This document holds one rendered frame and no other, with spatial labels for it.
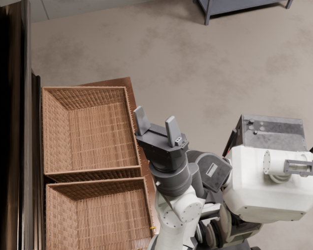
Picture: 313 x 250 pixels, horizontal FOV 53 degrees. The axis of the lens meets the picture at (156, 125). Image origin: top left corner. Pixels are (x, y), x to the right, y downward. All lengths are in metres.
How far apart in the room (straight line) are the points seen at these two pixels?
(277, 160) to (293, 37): 2.78
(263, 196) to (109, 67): 2.34
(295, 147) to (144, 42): 2.42
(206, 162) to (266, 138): 0.22
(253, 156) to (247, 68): 2.20
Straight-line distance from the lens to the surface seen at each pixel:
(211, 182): 0.95
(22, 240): 0.91
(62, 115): 2.01
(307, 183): 1.02
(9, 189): 1.00
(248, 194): 0.97
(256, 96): 2.95
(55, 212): 1.62
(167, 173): 0.68
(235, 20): 3.61
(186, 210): 0.74
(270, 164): 0.88
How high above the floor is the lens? 2.27
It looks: 59 degrees down
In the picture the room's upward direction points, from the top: straight up
